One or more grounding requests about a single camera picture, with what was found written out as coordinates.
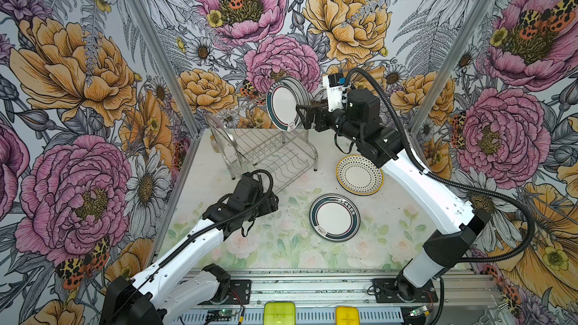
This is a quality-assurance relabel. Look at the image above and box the black corrugated cable hose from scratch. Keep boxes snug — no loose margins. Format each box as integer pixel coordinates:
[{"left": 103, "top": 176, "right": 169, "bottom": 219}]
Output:
[{"left": 345, "top": 67, "right": 537, "bottom": 263}]

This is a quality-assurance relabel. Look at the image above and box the silver metal dish rack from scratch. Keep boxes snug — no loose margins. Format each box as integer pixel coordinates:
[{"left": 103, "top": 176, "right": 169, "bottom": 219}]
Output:
[{"left": 206, "top": 114, "right": 319, "bottom": 192}]

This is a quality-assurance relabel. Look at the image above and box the green plastic box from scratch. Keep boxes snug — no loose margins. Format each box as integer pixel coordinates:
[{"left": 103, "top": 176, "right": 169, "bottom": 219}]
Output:
[{"left": 263, "top": 302, "right": 297, "bottom": 325}]

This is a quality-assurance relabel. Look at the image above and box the white plate red rim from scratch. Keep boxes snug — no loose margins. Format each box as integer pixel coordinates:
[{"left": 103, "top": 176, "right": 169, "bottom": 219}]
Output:
[{"left": 309, "top": 193, "right": 361, "bottom": 242}]

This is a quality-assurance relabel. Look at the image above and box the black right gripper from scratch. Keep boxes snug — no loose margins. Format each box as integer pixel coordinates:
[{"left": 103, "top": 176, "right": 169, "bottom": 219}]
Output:
[{"left": 296, "top": 100, "right": 364, "bottom": 144}]

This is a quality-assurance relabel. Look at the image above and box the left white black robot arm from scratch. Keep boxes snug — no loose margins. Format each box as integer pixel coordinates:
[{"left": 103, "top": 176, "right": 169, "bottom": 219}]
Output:
[{"left": 99, "top": 169, "right": 279, "bottom": 324}]

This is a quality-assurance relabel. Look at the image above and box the white plate yellow rim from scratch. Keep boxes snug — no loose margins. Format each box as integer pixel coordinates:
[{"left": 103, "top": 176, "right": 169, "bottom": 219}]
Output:
[{"left": 336, "top": 155, "right": 384, "bottom": 197}]

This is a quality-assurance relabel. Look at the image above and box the white plate grey swirl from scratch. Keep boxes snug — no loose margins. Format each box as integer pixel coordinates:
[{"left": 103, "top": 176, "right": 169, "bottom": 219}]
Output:
[{"left": 266, "top": 77, "right": 310, "bottom": 131}]

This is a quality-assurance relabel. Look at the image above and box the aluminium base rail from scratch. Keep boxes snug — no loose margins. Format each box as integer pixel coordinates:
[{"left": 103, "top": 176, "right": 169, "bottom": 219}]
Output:
[{"left": 119, "top": 267, "right": 502, "bottom": 325}]

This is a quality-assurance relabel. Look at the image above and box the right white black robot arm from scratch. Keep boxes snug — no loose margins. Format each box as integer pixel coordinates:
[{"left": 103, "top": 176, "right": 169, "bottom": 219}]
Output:
[{"left": 297, "top": 73, "right": 490, "bottom": 302}]

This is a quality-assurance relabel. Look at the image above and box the yellow plastic box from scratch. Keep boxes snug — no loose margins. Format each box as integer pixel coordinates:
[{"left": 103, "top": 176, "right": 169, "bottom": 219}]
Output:
[{"left": 335, "top": 306, "right": 361, "bottom": 325}]

